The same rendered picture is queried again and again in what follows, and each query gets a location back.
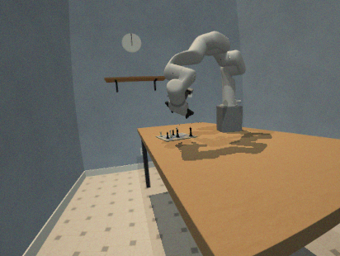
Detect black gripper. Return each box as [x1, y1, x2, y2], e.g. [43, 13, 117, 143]
[165, 100, 194, 119]

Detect blue and cream chessboard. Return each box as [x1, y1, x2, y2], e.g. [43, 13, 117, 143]
[156, 133, 196, 142]

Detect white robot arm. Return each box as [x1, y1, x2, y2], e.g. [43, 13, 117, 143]
[164, 31, 246, 107]

